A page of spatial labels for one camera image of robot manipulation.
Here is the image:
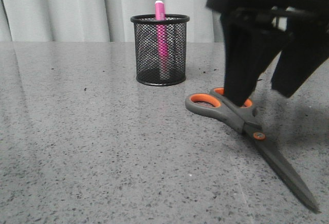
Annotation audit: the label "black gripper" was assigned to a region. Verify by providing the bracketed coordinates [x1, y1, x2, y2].
[206, 0, 328, 106]

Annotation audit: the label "grey orange scissors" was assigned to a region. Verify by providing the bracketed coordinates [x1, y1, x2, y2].
[185, 87, 320, 213]

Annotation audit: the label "pink highlighter pen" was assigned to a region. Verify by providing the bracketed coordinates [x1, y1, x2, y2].
[155, 0, 170, 81]

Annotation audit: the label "black mesh pen holder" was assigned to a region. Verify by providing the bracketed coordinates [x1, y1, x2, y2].
[131, 14, 190, 86]

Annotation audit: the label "grey curtain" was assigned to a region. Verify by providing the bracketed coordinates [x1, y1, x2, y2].
[1, 0, 223, 43]

